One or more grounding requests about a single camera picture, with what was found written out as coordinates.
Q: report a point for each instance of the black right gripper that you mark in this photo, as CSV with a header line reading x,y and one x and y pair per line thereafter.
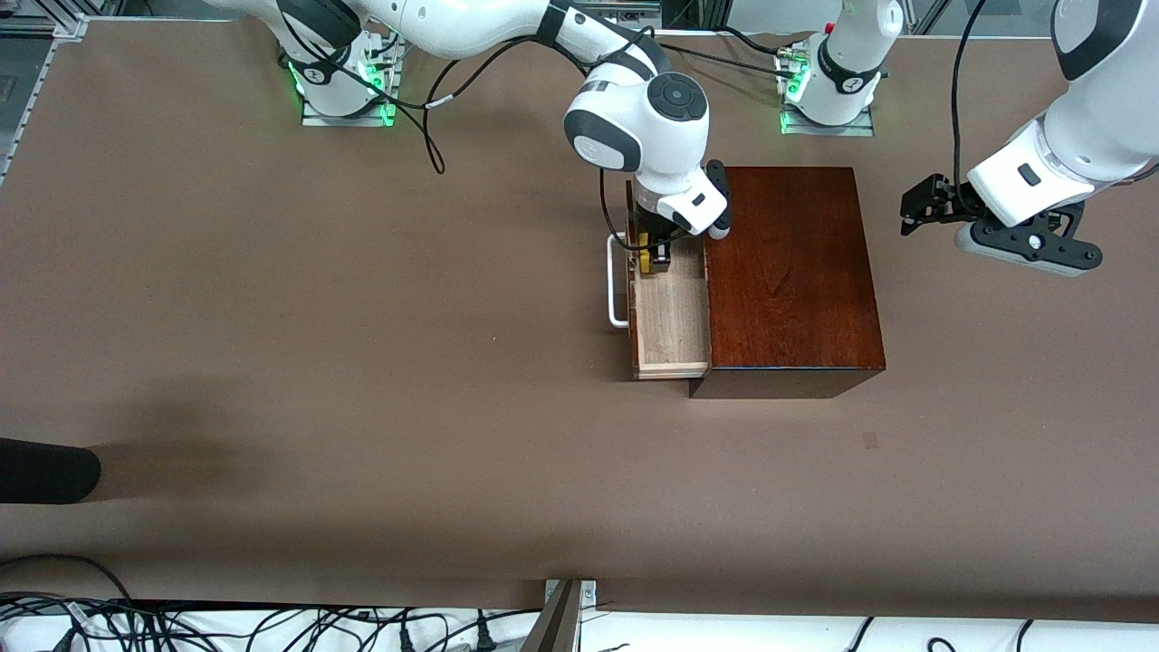
x,y
650,226

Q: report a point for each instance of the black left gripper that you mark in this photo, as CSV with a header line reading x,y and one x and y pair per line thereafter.
x,y
953,203

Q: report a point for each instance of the yellow wooden block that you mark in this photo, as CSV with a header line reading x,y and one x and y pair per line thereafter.
x,y
645,254

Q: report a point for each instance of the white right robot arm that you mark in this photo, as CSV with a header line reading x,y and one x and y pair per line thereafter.
x,y
643,127

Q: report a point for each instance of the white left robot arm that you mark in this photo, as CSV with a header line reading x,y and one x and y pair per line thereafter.
x,y
1087,136

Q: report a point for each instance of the dark brown wooden cabinet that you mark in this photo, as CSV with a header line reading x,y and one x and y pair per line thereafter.
x,y
788,272

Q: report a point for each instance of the black power plug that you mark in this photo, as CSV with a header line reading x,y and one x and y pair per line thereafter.
x,y
405,639
484,639

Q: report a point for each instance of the black rounded object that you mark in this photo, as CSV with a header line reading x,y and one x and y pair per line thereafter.
x,y
45,471

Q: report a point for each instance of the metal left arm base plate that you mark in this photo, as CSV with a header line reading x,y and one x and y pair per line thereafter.
x,y
860,129

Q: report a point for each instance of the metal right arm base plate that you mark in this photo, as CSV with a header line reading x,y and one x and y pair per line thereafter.
x,y
362,120

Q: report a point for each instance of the silver metal bracket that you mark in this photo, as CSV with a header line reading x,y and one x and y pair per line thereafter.
x,y
589,593

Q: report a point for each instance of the dark grey metal post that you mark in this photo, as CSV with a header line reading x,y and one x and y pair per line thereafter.
x,y
554,629

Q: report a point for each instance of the aluminium frame rail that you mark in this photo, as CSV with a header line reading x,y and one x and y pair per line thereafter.
x,y
27,100

